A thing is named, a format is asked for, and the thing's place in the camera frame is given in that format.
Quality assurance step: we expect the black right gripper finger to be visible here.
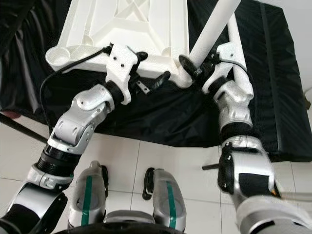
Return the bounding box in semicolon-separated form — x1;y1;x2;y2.
179;55;198;78

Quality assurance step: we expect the white plastic table leg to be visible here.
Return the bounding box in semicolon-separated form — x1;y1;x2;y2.
177;0;242;88
227;17;255;98

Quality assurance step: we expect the white plastic table top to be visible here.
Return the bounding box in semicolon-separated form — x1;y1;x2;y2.
45;0;193;89

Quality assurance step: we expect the black metal table leg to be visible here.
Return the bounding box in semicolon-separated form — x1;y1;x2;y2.
0;115;49;144
202;162;221;170

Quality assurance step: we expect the silver right robot leg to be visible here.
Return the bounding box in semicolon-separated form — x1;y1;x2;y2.
142;168;186;231

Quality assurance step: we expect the silver robot leg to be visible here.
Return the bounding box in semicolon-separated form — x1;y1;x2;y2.
68;161;109;226
142;168;186;231

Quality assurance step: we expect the silver left robot leg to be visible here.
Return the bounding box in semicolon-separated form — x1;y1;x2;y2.
68;161;109;226

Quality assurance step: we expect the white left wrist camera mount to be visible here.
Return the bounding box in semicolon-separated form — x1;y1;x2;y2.
106;43;139;105

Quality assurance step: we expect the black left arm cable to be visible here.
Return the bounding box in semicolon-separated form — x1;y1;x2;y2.
40;44;113;130

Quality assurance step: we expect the white pedestal fan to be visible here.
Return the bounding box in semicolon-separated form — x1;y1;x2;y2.
280;192;312;200

